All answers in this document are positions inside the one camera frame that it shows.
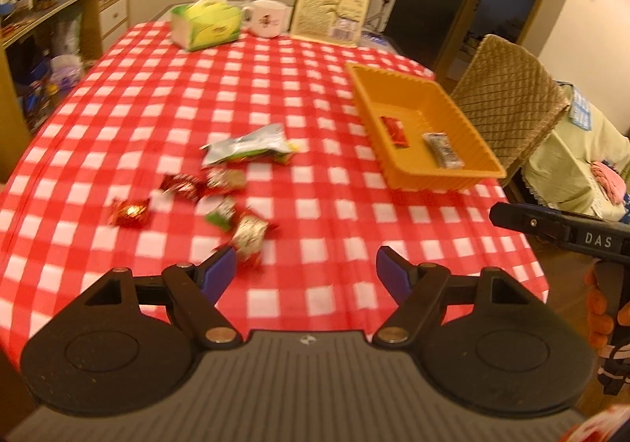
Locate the clear dark snack packet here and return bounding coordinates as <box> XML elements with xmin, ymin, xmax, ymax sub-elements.
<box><xmin>423</xmin><ymin>133</ymin><xmax>465</xmax><ymax>169</ymax></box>

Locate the small red candy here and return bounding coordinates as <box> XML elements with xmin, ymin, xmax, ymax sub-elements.
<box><xmin>109</xmin><ymin>198</ymin><xmax>150</xmax><ymax>229</ymax></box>

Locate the green candy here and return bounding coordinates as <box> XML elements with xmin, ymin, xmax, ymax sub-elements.
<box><xmin>205</xmin><ymin>196</ymin><xmax>237</xmax><ymax>232</ymax></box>

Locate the large red snack packet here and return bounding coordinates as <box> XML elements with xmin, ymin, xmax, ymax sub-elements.
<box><xmin>380</xmin><ymin>116</ymin><xmax>409</xmax><ymax>149</ymax></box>

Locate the red twisted candy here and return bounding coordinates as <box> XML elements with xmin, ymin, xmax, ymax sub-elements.
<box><xmin>159</xmin><ymin>173</ymin><xmax>206</xmax><ymax>203</ymax></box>

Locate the red white snack packet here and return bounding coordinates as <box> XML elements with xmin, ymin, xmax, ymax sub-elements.
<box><xmin>230</xmin><ymin>207</ymin><xmax>278</xmax><ymax>270</ymax></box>

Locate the red clear brown candy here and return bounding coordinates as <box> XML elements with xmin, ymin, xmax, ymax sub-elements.
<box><xmin>205</xmin><ymin>167</ymin><xmax>246</xmax><ymax>195</ymax></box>

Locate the silver green snack bag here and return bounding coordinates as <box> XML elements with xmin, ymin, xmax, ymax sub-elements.
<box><xmin>201</xmin><ymin>123</ymin><xmax>300</xmax><ymax>168</ymax></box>

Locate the right hand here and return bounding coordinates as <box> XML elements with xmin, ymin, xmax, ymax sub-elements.
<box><xmin>585</xmin><ymin>268</ymin><xmax>614</xmax><ymax>349</ymax></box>

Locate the light green cloth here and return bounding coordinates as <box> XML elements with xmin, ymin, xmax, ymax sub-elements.
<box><xmin>521</xmin><ymin>82</ymin><xmax>629</xmax><ymax>224</ymax></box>

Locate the right quilted beige chair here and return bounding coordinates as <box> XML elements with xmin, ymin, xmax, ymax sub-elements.
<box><xmin>452</xmin><ymin>34</ymin><xmax>569</xmax><ymax>182</ymax></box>

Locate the orange plastic tray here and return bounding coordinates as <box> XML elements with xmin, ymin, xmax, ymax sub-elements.
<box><xmin>346</xmin><ymin>63</ymin><xmax>506</xmax><ymax>192</ymax></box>

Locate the red white checkered tablecloth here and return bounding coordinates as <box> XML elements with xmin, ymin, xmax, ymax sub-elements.
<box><xmin>1</xmin><ymin>23</ymin><xmax>549</xmax><ymax>361</ymax></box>

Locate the blue gum pack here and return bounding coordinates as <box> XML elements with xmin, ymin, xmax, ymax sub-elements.
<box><xmin>360</xmin><ymin>31</ymin><xmax>393</xmax><ymax>51</ymax></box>

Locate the black mini fridge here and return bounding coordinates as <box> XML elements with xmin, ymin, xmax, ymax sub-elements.
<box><xmin>365</xmin><ymin>0</ymin><xmax>463</xmax><ymax>69</ymax></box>

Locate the wooden shelf unit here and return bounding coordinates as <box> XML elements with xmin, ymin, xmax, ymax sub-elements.
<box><xmin>1</xmin><ymin>0</ymin><xmax>130</xmax><ymax>181</ymax></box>

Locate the green tissue box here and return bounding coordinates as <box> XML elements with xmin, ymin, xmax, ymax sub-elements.
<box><xmin>170</xmin><ymin>0</ymin><xmax>241</xmax><ymax>52</ymax></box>

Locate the white mug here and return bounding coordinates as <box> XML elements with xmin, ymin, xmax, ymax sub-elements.
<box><xmin>241</xmin><ymin>0</ymin><xmax>289</xmax><ymax>39</ymax></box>

